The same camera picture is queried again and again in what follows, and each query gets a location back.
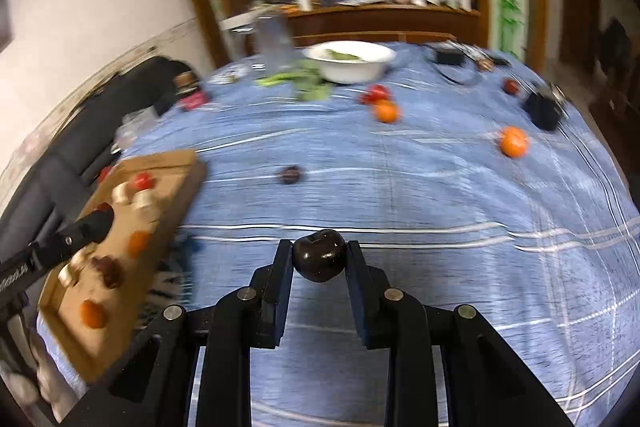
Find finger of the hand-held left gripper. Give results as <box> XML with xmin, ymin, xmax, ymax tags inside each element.
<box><xmin>32</xmin><ymin>211</ymin><xmax>116</xmax><ymax>275</ymax></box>

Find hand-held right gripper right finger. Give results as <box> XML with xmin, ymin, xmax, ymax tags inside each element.
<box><xmin>346</xmin><ymin>241</ymin><xmax>573</xmax><ymax>427</ymax></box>

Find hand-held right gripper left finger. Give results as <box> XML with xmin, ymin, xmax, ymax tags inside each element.
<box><xmin>62</xmin><ymin>240</ymin><xmax>294</xmax><ymax>427</ymax></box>

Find orange tangerine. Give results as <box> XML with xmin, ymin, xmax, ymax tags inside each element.
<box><xmin>127</xmin><ymin>231</ymin><xmax>152</xmax><ymax>257</ymax></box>
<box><xmin>499</xmin><ymin>126</ymin><xmax>530</xmax><ymax>158</ymax></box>
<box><xmin>80</xmin><ymin>299</ymin><xmax>107</xmax><ymax>329</ymax></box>
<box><xmin>372</xmin><ymin>100</ymin><xmax>402</xmax><ymax>124</ymax></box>

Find cardboard box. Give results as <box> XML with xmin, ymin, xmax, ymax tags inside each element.
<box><xmin>36</xmin><ymin>149</ymin><xmax>208</xmax><ymax>385</ymax></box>

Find person's left hand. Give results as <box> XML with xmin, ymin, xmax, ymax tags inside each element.
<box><xmin>0</xmin><ymin>329</ymin><xmax>81</xmax><ymax>425</ymax></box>

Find black white striped cloth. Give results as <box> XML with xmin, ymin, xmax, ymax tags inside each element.
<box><xmin>145</xmin><ymin>237</ymin><xmax>201</xmax><ymax>323</ymax></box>

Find clear plastic bag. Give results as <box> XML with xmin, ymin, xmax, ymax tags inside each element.
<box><xmin>112</xmin><ymin>107</ymin><xmax>161</xmax><ymax>155</ymax></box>

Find black sofa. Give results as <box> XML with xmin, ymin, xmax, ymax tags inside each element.
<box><xmin>0</xmin><ymin>56</ymin><xmax>178</xmax><ymax>258</ymax></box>

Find small red packet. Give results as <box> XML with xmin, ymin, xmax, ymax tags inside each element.
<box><xmin>180</xmin><ymin>92</ymin><xmax>208</xmax><ymax>112</ymax></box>

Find small white plate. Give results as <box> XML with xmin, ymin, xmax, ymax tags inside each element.
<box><xmin>207</xmin><ymin>69</ymin><xmax>251</xmax><ymax>86</ymax></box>

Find green leafy vegetables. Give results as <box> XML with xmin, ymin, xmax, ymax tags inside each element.
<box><xmin>255</xmin><ymin>59</ymin><xmax>333</xmax><ymax>102</ymax></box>
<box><xmin>320</xmin><ymin>49</ymin><xmax>368</xmax><ymax>62</ymax></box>

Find white bowl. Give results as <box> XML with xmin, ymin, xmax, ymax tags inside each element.
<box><xmin>302</xmin><ymin>40</ymin><xmax>398</xmax><ymax>85</ymax></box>

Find clear glass jar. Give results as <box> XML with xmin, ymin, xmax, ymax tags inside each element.
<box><xmin>252</xmin><ymin>14</ymin><xmax>296</xmax><ymax>72</ymax></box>

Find small black device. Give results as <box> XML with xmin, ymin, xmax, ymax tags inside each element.
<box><xmin>434</xmin><ymin>47</ymin><xmax>466</xmax><ymax>68</ymax></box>

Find black box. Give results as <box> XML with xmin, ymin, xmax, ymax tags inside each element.
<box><xmin>522</xmin><ymin>89</ymin><xmax>566</xmax><ymax>132</ymax></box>

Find wooden sideboard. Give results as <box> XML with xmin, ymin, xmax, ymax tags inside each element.
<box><xmin>287</xmin><ymin>4</ymin><xmax>483</xmax><ymax>48</ymax></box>

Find wooden door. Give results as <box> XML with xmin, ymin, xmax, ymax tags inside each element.
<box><xmin>555</xmin><ymin>0</ymin><xmax>603</xmax><ymax>68</ymax></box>

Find dark picture frame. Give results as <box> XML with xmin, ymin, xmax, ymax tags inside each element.
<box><xmin>0</xmin><ymin>0</ymin><xmax>13</xmax><ymax>52</ymax></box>

